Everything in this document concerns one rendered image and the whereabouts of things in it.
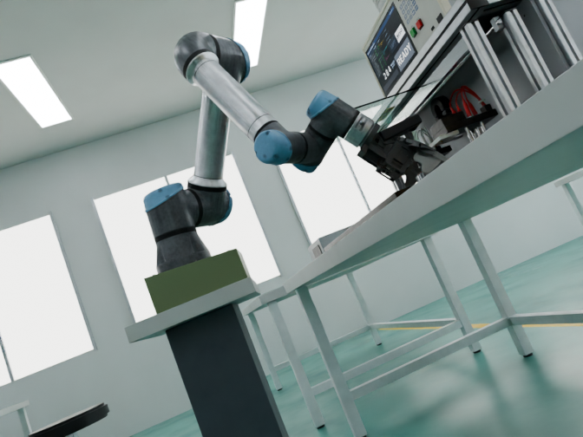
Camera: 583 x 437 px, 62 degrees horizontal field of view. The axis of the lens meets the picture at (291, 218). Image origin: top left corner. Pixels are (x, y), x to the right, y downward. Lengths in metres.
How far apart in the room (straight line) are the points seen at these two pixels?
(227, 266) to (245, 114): 0.39
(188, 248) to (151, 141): 4.98
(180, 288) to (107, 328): 4.62
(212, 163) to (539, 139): 1.02
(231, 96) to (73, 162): 5.23
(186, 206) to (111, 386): 4.65
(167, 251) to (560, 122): 1.02
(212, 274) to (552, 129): 0.94
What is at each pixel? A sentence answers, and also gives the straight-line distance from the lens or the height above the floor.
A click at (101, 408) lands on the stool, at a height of 0.54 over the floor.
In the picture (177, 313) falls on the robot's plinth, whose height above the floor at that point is 0.73.
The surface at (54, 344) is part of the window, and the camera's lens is 6.02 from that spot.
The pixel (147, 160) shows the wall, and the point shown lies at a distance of 6.18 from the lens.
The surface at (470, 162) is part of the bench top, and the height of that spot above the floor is 0.73.
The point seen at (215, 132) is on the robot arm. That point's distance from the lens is 1.41.
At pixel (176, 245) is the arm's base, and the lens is 1.32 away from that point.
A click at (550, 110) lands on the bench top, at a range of 0.53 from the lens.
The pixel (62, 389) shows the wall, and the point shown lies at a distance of 6.02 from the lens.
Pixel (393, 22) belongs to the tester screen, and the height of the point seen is 1.26.
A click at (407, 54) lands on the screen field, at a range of 1.47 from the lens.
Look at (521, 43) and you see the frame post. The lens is 1.21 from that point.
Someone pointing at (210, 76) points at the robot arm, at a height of 1.22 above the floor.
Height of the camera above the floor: 0.65
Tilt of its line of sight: 9 degrees up
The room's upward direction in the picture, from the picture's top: 22 degrees counter-clockwise
